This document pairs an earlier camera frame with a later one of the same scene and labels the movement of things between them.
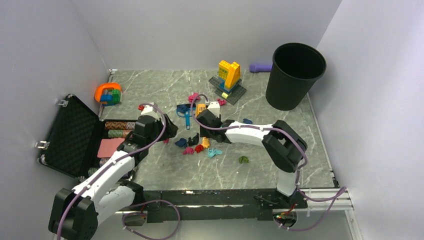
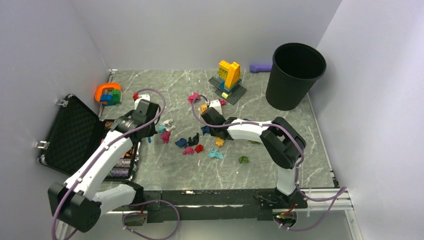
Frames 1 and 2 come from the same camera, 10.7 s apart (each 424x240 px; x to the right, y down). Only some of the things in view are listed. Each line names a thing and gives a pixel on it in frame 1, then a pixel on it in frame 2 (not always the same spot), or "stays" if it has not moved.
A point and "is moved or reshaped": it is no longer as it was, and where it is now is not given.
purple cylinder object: (254, 67) stays
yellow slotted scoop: (200, 108) is moved or reshaped
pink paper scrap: (188, 151) stays
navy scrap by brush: (182, 142) stays
